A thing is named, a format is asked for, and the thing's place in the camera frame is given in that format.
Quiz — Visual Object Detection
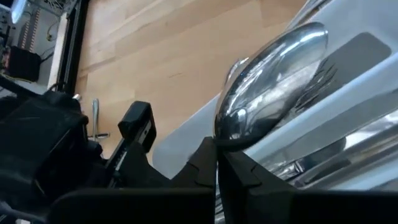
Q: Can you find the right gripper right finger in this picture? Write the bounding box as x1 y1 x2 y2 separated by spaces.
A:
217 148 398 224

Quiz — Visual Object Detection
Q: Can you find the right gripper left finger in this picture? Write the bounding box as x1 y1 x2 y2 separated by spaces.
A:
46 136 218 224

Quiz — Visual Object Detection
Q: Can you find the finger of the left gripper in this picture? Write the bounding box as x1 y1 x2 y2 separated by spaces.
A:
114 101 170 189

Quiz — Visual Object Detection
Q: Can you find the silver spoon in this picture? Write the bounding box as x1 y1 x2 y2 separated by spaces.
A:
213 21 330 224

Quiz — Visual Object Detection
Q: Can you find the white cutlery tray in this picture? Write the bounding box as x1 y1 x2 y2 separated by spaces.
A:
152 0 398 192

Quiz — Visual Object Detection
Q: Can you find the black floor case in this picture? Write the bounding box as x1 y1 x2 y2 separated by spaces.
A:
4 45 42 83

